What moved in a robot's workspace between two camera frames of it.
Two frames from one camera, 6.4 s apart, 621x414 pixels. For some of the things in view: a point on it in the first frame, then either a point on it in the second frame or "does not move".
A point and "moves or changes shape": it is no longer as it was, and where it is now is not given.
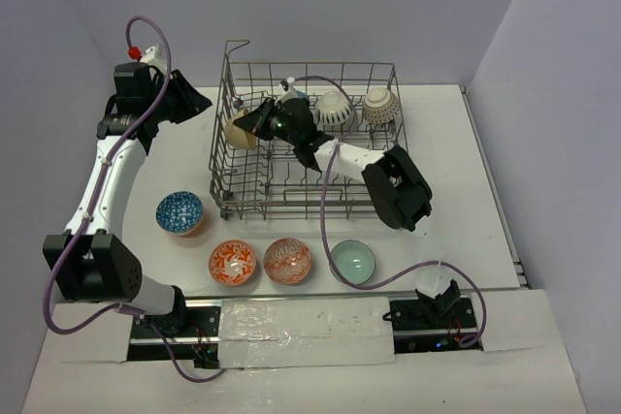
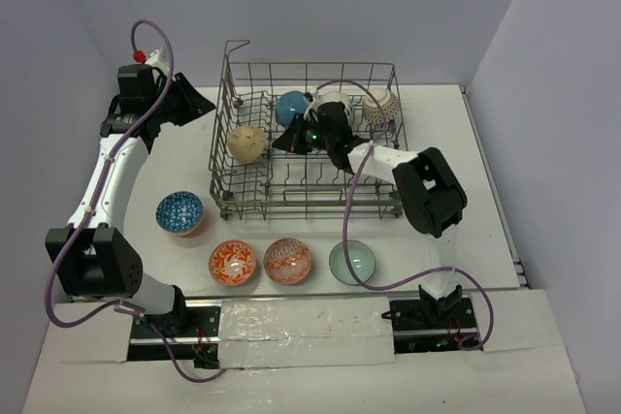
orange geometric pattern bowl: x=287 y=261 does not move
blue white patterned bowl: x=179 y=211 does not move
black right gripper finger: x=256 y=119 → x=290 y=140
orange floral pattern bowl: x=232 y=263 does not move
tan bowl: x=239 y=137 moves or changes shape
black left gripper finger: x=182 y=98 does not move
